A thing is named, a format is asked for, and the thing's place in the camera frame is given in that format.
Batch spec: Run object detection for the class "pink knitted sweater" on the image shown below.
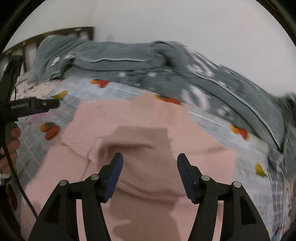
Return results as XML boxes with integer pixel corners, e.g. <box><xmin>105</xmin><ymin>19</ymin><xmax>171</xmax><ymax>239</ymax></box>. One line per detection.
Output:
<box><xmin>25</xmin><ymin>93</ymin><xmax>235</xmax><ymax>240</ymax></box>

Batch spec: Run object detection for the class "person's left hand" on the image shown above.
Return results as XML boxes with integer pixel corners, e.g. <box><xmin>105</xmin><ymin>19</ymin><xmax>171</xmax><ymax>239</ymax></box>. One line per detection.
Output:
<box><xmin>0</xmin><ymin>126</ymin><xmax>21</xmax><ymax>174</ymax></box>

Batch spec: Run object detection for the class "floral bed sheet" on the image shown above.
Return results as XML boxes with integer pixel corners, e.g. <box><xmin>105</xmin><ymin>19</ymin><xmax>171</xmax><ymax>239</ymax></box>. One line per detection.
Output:
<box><xmin>11</xmin><ymin>72</ymin><xmax>62</xmax><ymax>101</ymax></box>

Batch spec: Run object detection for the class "fruit-print plastic mat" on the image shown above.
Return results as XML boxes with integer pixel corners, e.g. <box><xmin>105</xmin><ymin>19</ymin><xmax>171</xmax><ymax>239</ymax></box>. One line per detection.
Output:
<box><xmin>17</xmin><ymin>77</ymin><xmax>290</xmax><ymax>240</ymax></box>

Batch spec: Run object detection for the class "dark wooden headboard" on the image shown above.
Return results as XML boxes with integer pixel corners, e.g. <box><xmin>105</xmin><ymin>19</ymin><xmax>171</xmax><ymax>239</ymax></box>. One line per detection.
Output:
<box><xmin>1</xmin><ymin>26</ymin><xmax>95</xmax><ymax>73</ymax></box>

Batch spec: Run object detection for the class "grey floral quilt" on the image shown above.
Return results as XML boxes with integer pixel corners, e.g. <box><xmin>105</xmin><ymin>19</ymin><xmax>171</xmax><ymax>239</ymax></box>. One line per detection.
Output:
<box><xmin>29</xmin><ymin>35</ymin><xmax>295</xmax><ymax>165</ymax></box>

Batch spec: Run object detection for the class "black cable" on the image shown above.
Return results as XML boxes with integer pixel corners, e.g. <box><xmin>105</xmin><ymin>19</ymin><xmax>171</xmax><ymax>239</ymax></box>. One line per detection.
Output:
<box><xmin>0</xmin><ymin>120</ymin><xmax>39</xmax><ymax>219</ymax></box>

